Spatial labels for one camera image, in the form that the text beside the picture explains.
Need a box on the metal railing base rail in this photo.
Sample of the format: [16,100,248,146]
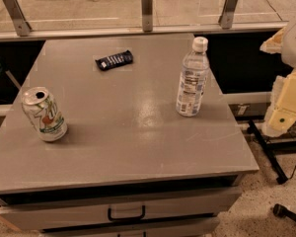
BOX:
[0,21,288,42]

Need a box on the clear plastic water bottle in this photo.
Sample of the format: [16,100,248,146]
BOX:
[176,37,210,117]

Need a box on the black caster wheel leg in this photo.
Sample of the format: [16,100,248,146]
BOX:
[272,203,296,222]

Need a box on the middle metal railing bracket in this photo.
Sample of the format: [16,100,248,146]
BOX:
[141,0,153,32]

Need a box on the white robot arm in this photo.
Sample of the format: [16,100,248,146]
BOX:
[259,16,296,137]

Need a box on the grey cabinet with drawers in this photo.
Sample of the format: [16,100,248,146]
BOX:
[0,35,258,233]

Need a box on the black metal stand leg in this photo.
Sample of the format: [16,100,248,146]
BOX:
[247,119,296,185]

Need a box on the dark blue snack bar wrapper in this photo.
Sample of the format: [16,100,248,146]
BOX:
[95,50,133,71]

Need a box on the metal railing bracket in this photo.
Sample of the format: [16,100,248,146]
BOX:
[2,0,32,37]
[141,0,153,32]
[218,0,238,29]

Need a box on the grey drawer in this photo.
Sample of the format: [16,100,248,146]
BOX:
[0,187,242,230]
[39,217,220,237]

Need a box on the black drawer handle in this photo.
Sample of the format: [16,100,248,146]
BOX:
[107,205,146,222]

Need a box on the left metal railing bracket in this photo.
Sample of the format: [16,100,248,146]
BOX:
[2,0,32,37]

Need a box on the lower grey drawer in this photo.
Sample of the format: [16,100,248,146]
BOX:
[39,217,220,237]

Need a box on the white green soda can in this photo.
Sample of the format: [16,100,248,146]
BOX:
[22,87,68,142]

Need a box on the upper grey drawer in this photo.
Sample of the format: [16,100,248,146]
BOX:
[0,187,242,230]

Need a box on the right metal railing bracket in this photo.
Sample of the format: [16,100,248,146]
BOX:
[218,0,238,29]

